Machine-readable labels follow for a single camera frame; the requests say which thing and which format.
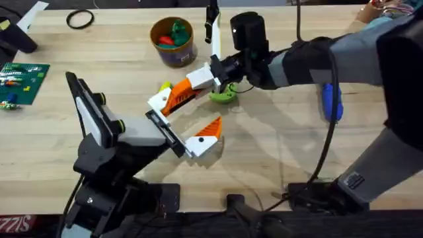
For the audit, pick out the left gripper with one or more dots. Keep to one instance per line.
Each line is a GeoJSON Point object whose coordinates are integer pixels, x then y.
{"type": "Point", "coordinates": [142, 132]}

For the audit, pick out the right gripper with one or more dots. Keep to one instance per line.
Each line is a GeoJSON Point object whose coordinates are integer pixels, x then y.
{"type": "Point", "coordinates": [254, 69]}

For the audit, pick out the orange ribbed wedge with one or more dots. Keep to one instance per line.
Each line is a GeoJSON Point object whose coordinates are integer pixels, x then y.
{"type": "Point", "coordinates": [178, 97]}

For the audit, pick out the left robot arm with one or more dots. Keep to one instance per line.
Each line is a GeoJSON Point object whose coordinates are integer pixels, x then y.
{"type": "Point", "coordinates": [109, 205]}

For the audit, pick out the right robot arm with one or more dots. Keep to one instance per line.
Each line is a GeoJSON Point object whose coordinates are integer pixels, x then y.
{"type": "Point", "coordinates": [357, 56]}

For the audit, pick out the yellow-green toy vegetable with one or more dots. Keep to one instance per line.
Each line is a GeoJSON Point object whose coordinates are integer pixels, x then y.
{"type": "Point", "coordinates": [165, 86]}

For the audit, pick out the blue electric screwdriver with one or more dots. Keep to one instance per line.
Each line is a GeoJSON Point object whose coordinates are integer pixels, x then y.
{"type": "Point", "coordinates": [328, 99]}

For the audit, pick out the green disc with holes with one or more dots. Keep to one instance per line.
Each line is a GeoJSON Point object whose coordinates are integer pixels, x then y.
{"type": "Point", "coordinates": [226, 96]}

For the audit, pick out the right wrist upright black plate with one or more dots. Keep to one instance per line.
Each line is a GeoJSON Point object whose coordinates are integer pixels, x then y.
{"type": "Point", "coordinates": [216, 36]}

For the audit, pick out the wrist upright black plate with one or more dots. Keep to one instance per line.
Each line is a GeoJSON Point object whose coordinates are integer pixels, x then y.
{"type": "Point", "coordinates": [87, 119]}
{"type": "Point", "coordinates": [216, 36]}

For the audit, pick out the round tub with toys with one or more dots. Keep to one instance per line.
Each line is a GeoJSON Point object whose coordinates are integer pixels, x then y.
{"type": "Point", "coordinates": [173, 43]}

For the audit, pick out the left wrist upright black plate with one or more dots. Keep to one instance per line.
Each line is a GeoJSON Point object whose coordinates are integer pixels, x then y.
{"type": "Point", "coordinates": [87, 119]}

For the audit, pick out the green board with toy blocks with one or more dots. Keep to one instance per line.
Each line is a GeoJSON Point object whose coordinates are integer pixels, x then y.
{"type": "Point", "coordinates": [21, 82]}

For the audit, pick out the white flat card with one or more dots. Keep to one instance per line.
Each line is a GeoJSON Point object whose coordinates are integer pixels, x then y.
{"type": "Point", "coordinates": [31, 15]}

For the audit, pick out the black tool with yellow tape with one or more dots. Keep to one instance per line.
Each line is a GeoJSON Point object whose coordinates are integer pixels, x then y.
{"type": "Point", "coordinates": [18, 39]}

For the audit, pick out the red label sticker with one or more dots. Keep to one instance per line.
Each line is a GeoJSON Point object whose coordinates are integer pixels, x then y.
{"type": "Point", "coordinates": [16, 223]}

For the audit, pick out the filled cardboard box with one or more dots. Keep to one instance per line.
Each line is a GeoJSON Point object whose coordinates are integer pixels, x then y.
{"type": "Point", "coordinates": [386, 10]}

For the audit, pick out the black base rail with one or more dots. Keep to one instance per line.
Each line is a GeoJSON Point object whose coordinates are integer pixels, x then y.
{"type": "Point", "coordinates": [211, 226]}

